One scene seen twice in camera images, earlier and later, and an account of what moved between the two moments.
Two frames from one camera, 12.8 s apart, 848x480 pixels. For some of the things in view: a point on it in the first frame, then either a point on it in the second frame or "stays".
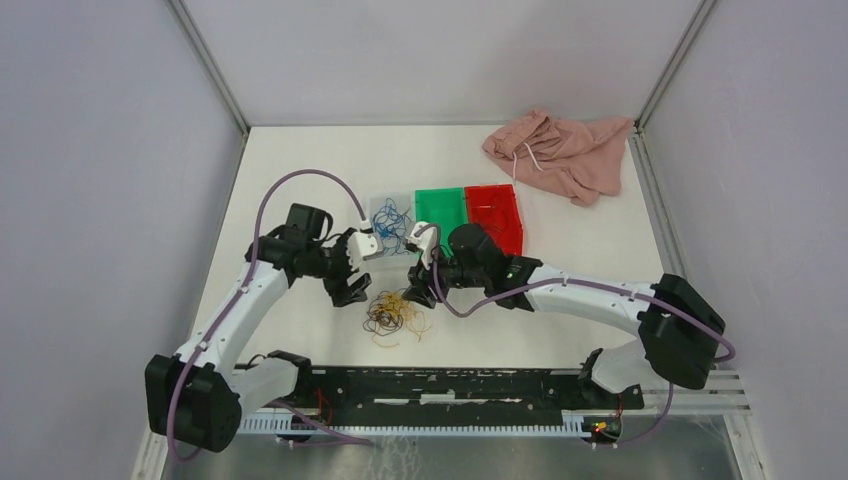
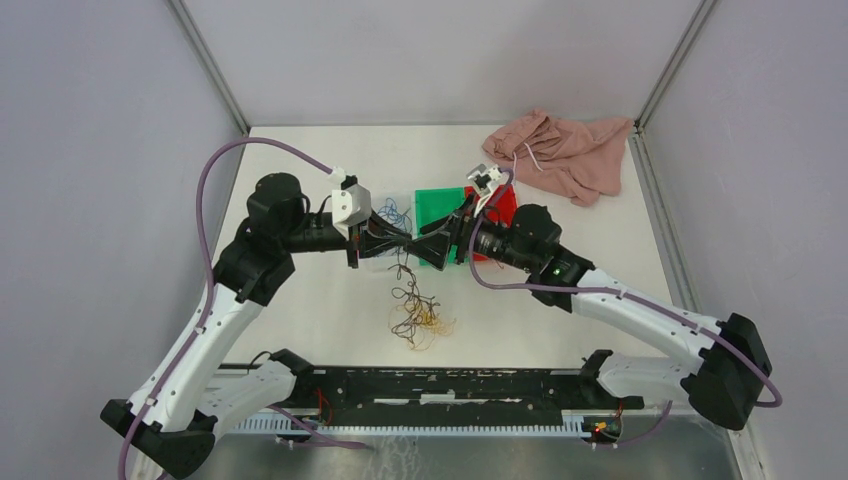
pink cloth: [577, 159] stays
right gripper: [420, 290] to [456, 230]
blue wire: [390, 223] stays
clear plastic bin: [390, 217] stays
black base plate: [551, 390] stays
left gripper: [338, 289] to [372, 247]
